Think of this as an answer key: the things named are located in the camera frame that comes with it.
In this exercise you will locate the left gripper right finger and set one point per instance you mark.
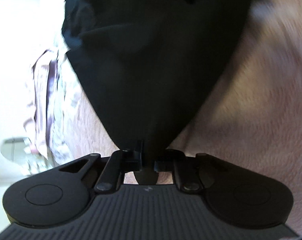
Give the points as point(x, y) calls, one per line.
point(175, 167)

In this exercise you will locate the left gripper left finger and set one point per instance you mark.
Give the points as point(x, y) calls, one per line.
point(117, 166)

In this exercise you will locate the black trousers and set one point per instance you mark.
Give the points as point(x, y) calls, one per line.
point(147, 66)

